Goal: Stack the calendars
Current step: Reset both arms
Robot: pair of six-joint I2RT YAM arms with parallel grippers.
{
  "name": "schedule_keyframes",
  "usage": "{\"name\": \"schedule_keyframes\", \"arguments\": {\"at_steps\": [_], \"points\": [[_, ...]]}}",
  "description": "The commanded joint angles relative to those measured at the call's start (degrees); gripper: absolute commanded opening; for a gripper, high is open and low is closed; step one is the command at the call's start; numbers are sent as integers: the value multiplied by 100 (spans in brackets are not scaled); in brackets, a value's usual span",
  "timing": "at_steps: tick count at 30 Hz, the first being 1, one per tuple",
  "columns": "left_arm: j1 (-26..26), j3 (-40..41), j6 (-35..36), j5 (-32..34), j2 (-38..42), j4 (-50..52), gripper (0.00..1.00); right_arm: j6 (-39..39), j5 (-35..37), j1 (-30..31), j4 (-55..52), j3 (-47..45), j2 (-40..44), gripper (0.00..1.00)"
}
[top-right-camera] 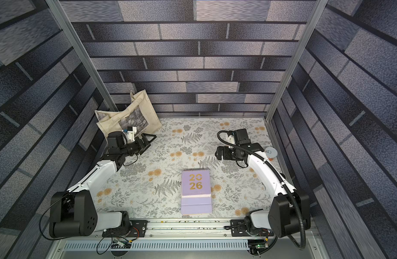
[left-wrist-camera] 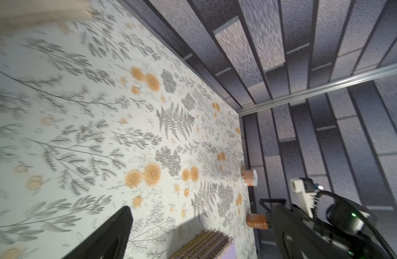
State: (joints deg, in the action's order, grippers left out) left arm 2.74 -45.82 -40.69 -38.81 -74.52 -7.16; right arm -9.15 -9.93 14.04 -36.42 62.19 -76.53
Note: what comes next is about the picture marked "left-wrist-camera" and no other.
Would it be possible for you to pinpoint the brown jar black lid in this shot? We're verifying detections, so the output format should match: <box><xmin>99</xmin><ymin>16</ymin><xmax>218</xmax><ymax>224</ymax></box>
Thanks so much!
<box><xmin>246</xmin><ymin>214</ymin><xmax>270</xmax><ymax>230</ymax></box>

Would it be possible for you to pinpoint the white orange round can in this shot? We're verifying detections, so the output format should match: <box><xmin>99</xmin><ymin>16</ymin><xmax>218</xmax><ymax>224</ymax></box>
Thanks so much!
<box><xmin>241</xmin><ymin>169</ymin><xmax>258</xmax><ymax>187</ymax></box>

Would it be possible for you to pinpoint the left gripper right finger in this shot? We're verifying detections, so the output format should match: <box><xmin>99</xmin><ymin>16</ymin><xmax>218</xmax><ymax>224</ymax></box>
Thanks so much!
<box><xmin>270</xmin><ymin>204</ymin><xmax>334</xmax><ymax>259</ymax></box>

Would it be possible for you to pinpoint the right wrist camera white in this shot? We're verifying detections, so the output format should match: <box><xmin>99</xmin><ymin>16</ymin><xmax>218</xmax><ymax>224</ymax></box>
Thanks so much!
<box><xmin>290</xmin><ymin>178</ymin><xmax>320</xmax><ymax>218</ymax></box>

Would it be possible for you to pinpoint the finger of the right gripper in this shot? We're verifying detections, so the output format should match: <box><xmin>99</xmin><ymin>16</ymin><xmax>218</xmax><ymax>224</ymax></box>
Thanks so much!
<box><xmin>259</xmin><ymin>198</ymin><xmax>287</xmax><ymax>212</ymax></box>

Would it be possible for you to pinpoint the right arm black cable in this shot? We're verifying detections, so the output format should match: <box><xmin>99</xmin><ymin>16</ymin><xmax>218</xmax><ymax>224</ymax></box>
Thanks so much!
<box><xmin>314</xmin><ymin>190</ymin><xmax>397</xmax><ymax>259</ymax></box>

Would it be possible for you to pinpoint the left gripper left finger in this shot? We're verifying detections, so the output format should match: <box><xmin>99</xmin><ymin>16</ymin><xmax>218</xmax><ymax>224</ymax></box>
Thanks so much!
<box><xmin>64</xmin><ymin>206</ymin><xmax>133</xmax><ymax>259</ymax></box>

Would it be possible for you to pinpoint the purple calendar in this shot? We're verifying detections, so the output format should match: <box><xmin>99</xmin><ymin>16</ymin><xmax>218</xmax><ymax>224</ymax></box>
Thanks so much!
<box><xmin>170</xmin><ymin>230</ymin><xmax>237</xmax><ymax>259</ymax></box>

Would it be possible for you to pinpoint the beige Monet tote bag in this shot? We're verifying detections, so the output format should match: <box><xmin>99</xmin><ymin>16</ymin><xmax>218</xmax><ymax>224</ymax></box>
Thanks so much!
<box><xmin>0</xmin><ymin>0</ymin><xmax>94</xmax><ymax>35</ymax></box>

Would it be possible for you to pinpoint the right aluminium frame post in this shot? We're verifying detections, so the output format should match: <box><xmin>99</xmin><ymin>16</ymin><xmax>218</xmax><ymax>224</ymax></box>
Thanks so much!
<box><xmin>237</xmin><ymin>63</ymin><xmax>397</xmax><ymax>117</ymax></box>

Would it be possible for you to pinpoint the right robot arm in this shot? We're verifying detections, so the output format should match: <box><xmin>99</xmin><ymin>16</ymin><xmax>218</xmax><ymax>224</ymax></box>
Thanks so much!
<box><xmin>260</xmin><ymin>191</ymin><xmax>397</xmax><ymax>259</ymax></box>

